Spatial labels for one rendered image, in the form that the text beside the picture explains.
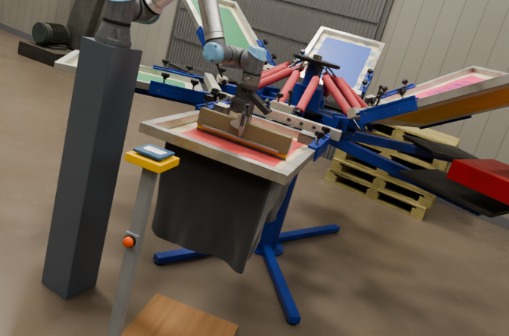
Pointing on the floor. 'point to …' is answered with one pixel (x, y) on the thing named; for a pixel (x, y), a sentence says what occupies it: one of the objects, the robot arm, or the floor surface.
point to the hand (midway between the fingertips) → (243, 133)
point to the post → (151, 168)
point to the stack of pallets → (399, 191)
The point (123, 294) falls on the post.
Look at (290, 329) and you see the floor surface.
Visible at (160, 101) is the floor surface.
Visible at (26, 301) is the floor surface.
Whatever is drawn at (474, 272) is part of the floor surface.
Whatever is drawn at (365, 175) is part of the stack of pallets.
